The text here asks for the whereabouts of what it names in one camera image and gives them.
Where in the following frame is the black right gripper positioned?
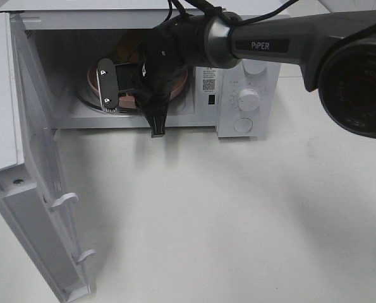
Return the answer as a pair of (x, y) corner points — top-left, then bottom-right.
(134, 15), (212, 138)

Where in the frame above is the pink round plate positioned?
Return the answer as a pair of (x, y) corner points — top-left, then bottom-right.
(86, 62), (188, 107)

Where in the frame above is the burger with lettuce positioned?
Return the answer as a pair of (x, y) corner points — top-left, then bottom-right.
(114, 29), (147, 63)

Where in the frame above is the round white door button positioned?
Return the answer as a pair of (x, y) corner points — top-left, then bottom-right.
(234, 118), (253, 133)

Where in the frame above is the white timer knob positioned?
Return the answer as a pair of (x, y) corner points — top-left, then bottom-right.
(238, 88), (260, 112)

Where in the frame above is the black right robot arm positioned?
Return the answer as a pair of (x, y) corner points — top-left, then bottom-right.
(132, 10), (376, 139)

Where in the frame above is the white warning label sticker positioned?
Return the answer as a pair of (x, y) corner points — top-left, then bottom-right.
(200, 68), (218, 94)

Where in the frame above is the glass microwave turntable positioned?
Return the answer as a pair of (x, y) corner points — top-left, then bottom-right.
(75, 85), (188, 114)

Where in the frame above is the upper white power knob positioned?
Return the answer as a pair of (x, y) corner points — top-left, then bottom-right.
(242, 59), (267, 76)

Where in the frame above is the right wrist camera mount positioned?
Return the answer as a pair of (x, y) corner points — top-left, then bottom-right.
(97, 58), (136, 113)

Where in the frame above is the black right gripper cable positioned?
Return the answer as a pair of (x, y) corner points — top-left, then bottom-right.
(162, 0), (302, 29)

